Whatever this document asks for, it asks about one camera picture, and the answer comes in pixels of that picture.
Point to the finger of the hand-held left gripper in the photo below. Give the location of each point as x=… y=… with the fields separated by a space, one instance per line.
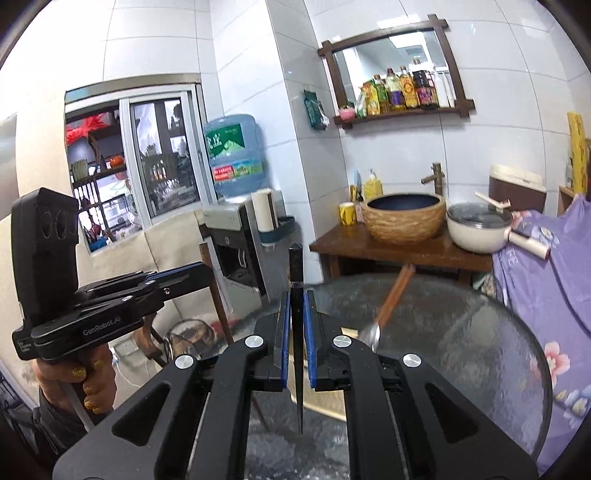
x=175 y=286
x=175 y=270

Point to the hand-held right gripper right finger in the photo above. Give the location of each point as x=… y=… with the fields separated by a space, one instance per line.
x=318 y=355

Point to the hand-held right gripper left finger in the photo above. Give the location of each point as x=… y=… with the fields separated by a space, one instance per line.
x=281 y=350

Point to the metal spoon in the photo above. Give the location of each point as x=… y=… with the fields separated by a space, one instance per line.
x=371 y=337

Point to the black chopstick with gold band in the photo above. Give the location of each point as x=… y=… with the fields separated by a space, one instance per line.
x=295 y=277

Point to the person's left forearm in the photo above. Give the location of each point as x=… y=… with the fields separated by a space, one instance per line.
x=55 y=424

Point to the person's left hand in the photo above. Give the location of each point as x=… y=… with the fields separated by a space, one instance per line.
x=60 y=376

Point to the beige cloth cover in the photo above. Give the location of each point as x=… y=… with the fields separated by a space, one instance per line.
x=184 y=249

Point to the dark wooden chair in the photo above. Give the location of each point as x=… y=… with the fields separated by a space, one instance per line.
x=216 y=295

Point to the patterned cushion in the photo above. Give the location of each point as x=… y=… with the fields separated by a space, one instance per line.
x=198 y=332

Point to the grey water dispenser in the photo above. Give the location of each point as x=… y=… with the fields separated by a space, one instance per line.
x=226 y=221

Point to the paper towel roll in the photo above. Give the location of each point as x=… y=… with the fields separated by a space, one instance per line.
x=264 y=207

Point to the teal cup holder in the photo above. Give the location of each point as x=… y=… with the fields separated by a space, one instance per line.
x=279 y=230

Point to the window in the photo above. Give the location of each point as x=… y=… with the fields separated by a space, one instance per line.
x=152 y=152

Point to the blue water bottle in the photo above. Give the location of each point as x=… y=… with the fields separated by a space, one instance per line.
x=235 y=152

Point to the wooden side table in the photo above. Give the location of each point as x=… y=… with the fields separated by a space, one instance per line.
x=415 y=256

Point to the yellow cup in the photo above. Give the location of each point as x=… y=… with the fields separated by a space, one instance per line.
x=347 y=214

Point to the wicker-look wash basin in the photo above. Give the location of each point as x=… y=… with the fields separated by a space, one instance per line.
x=401 y=226

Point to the yellow soap bottle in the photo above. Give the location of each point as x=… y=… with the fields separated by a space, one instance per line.
x=373 y=189

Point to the white pot with lid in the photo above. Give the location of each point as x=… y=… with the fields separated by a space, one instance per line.
x=475 y=235

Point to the bronze faucet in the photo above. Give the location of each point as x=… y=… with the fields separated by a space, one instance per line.
x=436 y=177

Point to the green hanging packet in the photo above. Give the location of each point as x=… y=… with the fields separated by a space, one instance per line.
x=315 y=108

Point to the small pink bowl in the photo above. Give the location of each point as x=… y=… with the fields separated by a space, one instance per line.
x=346 y=113

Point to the purple floral cloth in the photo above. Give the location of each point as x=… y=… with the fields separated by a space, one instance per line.
x=554 y=295

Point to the brown and white appliance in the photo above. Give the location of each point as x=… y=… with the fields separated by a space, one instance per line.
x=517 y=189

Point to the row of condiment bottles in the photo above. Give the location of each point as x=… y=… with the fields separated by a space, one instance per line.
x=397 y=92

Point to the wooden framed mirror shelf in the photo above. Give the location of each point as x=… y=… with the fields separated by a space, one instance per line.
x=369 y=60

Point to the wooden cabinet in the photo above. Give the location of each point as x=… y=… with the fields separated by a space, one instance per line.
x=565 y=201

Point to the yellow roll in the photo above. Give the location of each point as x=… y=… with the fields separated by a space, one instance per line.
x=576 y=147

